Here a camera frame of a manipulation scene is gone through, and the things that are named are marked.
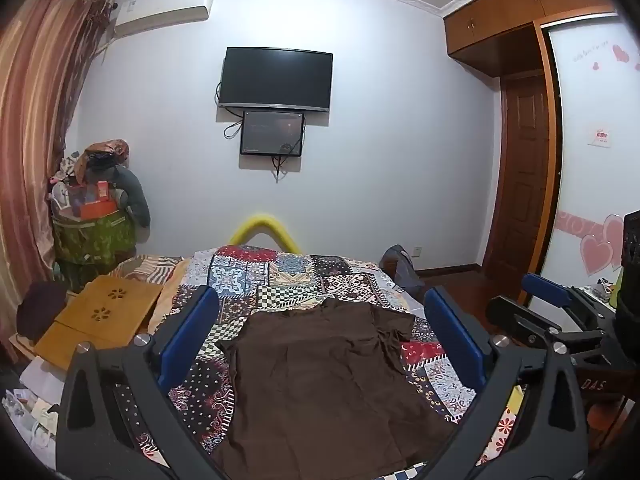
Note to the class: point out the paper note with red print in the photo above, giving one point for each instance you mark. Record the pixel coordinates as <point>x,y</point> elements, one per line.
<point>602,137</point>

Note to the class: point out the yellow foam bed bumper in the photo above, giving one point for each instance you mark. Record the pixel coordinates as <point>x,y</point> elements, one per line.
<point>261,221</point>

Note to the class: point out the brown floral cloth bag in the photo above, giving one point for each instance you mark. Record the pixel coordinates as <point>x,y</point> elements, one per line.
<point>107,150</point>

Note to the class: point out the pile of white papers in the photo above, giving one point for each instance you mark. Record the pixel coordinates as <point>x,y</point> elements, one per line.
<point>32,410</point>

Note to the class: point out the black wall television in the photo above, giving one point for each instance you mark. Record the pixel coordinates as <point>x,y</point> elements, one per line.
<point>276,79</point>

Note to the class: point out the green fabric storage bag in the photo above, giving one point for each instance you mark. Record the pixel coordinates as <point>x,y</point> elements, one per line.
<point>92,240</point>

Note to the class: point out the small black wall monitor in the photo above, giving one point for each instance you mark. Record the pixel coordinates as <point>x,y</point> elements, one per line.
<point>272,132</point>

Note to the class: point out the dark maroon cloth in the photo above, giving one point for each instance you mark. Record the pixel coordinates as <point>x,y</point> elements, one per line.
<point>42,310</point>

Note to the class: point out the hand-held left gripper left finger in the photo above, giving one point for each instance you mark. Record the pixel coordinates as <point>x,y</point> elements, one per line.
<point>192,332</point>

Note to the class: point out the patchwork printed blanket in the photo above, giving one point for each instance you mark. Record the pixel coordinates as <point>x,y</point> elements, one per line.
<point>295,280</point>

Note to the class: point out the striped brown curtain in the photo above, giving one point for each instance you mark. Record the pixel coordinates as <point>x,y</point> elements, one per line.
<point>35,110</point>

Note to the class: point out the white air conditioner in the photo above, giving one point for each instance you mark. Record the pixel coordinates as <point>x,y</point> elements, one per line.
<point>160,10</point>

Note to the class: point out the striped pillow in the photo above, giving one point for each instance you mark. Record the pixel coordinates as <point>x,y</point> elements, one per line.
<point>145,266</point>

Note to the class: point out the brown shirt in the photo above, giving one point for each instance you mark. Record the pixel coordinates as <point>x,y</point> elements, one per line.
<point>320,385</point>

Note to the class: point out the white wardrobe door heart stickers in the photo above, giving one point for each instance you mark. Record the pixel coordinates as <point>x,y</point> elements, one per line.
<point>590,195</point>

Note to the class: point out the wooden overhead cabinet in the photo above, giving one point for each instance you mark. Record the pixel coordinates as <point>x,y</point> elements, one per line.
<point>500,25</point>

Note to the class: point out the grey backpack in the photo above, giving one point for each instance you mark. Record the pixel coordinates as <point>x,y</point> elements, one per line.
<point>400,270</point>

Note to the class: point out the grey stuffed toy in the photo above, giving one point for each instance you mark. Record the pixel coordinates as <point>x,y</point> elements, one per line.
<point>134,195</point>

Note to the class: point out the brown wooden door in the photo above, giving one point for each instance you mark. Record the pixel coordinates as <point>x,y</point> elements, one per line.
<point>522,175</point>

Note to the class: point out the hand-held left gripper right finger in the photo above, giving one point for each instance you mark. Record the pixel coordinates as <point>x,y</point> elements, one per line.
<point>456,342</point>

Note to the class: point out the yellow floral bed sheet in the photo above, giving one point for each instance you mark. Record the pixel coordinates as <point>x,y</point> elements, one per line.
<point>502,425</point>

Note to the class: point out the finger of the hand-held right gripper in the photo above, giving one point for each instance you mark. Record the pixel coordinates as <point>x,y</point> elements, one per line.
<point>510,312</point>
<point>546,291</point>

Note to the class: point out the wooden lap desk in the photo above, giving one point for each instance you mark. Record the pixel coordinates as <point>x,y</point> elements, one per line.
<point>100,310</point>

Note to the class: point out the orange box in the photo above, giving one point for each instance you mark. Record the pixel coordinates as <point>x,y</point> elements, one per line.
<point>97,209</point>

